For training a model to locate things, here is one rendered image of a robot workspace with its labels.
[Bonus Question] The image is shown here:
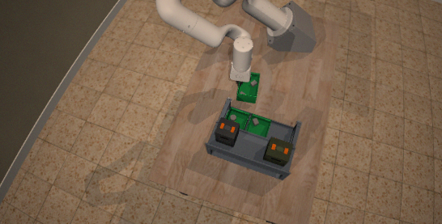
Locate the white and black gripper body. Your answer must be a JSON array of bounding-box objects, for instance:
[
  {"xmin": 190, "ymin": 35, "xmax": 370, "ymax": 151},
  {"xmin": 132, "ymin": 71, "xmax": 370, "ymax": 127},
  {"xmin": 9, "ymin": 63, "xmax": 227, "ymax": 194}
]
[{"xmin": 230, "ymin": 65, "xmax": 251, "ymax": 82}]

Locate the green open-front bin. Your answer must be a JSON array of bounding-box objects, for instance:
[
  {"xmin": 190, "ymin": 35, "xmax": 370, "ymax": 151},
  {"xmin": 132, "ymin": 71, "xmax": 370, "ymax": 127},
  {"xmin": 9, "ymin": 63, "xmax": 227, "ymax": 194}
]
[
  {"xmin": 246, "ymin": 114, "xmax": 272, "ymax": 137},
  {"xmin": 236, "ymin": 72, "xmax": 260, "ymax": 104},
  {"xmin": 225, "ymin": 107, "xmax": 250, "ymax": 130}
]

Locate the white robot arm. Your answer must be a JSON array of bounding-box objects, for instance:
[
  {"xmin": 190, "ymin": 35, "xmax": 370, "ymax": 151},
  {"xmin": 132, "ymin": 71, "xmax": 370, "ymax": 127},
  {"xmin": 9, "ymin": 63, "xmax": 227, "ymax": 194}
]
[{"xmin": 155, "ymin": 0, "xmax": 293, "ymax": 72}]

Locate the dark olive tool case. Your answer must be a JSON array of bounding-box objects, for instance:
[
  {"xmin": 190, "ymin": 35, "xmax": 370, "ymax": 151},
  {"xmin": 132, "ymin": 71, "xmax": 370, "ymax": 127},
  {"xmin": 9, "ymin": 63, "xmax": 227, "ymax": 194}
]
[{"xmin": 263, "ymin": 137, "xmax": 293, "ymax": 167}]

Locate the black tool case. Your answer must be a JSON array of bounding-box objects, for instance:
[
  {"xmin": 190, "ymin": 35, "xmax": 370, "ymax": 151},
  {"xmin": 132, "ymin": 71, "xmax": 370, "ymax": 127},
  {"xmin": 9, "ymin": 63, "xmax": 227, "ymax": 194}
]
[{"xmin": 215, "ymin": 117, "xmax": 240, "ymax": 147}]

